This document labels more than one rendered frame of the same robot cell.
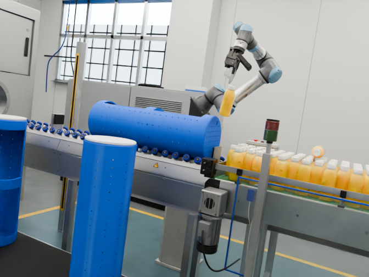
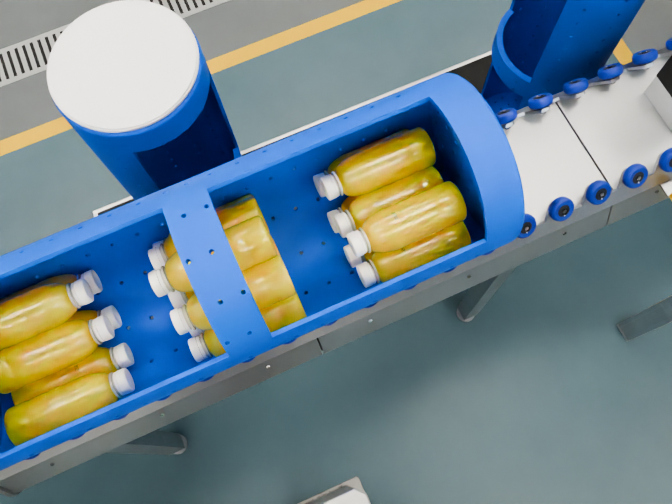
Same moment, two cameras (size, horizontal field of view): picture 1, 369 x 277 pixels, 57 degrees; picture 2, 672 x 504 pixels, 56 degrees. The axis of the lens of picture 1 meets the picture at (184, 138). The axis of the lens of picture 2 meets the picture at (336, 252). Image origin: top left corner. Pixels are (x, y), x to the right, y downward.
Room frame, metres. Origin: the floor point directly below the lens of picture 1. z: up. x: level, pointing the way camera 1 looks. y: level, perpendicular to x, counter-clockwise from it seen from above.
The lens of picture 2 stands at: (2.60, 0.14, 2.01)
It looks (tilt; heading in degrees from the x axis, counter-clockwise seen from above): 72 degrees down; 136
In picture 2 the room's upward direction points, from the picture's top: 6 degrees counter-clockwise
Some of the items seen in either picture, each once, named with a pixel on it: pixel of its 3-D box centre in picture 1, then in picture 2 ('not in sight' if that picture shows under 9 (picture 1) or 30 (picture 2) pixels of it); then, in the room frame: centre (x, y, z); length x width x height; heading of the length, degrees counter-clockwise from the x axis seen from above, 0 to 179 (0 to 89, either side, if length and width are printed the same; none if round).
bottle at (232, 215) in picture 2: not in sight; (213, 236); (2.22, 0.25, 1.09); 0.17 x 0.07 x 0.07; 64
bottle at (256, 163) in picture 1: (257, 169); not in sight; (1.81, -0.41, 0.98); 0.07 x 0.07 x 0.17
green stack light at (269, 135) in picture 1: (270, 135); not in sight; (1.57, -0.39, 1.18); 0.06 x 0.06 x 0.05
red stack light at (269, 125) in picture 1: (272, 125); not in sight; (1.57, -0.39, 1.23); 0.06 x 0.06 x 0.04
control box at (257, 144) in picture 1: (262, 149); not in sight; (2.23, -0.52, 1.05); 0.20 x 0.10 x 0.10; 64
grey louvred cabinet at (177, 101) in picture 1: (135, 142); not in sight; (4.49, 0.63, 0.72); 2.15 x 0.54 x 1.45; 64
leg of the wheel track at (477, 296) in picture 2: not in sight; (484, 287); (2.58, 0.71, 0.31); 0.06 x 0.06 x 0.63; 64
